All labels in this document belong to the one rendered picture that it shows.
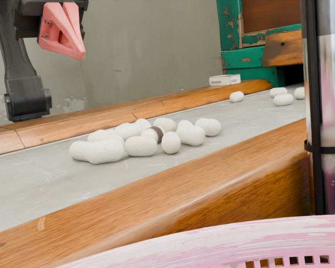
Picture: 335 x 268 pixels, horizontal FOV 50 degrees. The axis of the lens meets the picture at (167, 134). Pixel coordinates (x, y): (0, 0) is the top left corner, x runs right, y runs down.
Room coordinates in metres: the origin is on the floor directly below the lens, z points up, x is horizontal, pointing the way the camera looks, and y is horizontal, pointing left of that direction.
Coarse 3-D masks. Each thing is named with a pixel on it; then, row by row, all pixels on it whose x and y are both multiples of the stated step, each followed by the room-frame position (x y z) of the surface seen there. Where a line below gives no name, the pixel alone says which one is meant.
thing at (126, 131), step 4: (128, 124) 0.42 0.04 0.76; (132, 124) 0.42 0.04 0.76; (136, 124) 0.42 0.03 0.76; (116, 128) 0.41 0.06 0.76; (120, 128) 0.41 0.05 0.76; (124, 128) 0.41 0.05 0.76; (128, 128) 0.41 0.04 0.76; (132, 128) 0.41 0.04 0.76; (136, 128) 0.42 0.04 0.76; (140, 128) 0.42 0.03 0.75; (120, 132) 0.41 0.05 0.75; (124, 132) 0.41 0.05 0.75; (128, 132) 0.41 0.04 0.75; (132, 132) 0.41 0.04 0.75; (136, 132) 0.41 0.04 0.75; (140, 132) 0.42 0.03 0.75; (124, 136) 0.41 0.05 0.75; (128, 136) 0.41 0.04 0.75; (132, 136) 0.41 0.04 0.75; (124, 140) 0.41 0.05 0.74
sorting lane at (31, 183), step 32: (256, 96) 0.72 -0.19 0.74; (224, 128) 0.43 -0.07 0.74; (256, 128) 0.41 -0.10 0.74; (0, 160) 0.41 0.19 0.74; (32, 160) 0.39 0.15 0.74; (64, 160) 0.37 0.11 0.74; (128, 160) 0.33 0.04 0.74; (160, 160) 0.32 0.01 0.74; (0, 192) 0.28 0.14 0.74; (32, 192) 0.27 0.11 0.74; (64, 192) 0.26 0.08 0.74; (96, 192) 0.25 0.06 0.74; (0, 224) 0.21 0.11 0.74
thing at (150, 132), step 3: (147, 129) 0.38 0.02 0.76; (150, 129) 0.38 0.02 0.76; (162, 129) 0.39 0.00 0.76; (144, 132) 0.38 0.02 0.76; (147, 132) 0.38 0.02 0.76; (150, 132) 0.38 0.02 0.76; (153, 132) 0.38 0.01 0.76; (141, 135) 0.38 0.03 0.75; (144, 135) 0.38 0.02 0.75; (147, 135) 0.37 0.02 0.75; (150, 135) 0.37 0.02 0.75; (153, 135) 0.38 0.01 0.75; (156, 135) 0.38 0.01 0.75; (156, 138) 0.38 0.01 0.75; (156, 141) 0.38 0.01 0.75
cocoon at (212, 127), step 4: (200, 120) 0.40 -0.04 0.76; (204, 120) 0.40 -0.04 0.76; (208, 120) 0.39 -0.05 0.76; (212, 120) 0.39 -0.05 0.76; (216, 120) 0.39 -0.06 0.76; (196, 124) 0.40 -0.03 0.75; (200, 124) 0.40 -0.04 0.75; (204, 124) 0.39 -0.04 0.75; (208, 124) 0.39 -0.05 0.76; (212, 124) 0.39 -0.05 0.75; (216, 124) 0.39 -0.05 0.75; (220, 124) 0.39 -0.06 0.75; (204, 128) 0.39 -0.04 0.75; (208, 128) 0.39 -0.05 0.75; (212, 128) 0.39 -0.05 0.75; (216, 128) 0.39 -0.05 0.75; (220, 128) 0.39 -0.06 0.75; (208, 132) 0.39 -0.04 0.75; (212, 132) 0.39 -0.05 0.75; (216, 132) 0.39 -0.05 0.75; (212, 136) 0.39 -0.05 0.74
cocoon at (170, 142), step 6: (168, 132) 0.35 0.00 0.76; (174, 132) 0.35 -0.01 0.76; (162, 138) 0.35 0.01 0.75; (168, 138) 0.33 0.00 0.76; (174, 138) 0.33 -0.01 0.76; (162, 144) 0.33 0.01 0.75; (168, 144) 0.33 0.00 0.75; (174, 144) 0.33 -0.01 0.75; (180, 144) 0.34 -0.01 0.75; (168, 150) 0.33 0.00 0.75; (174, 150) 0.33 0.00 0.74
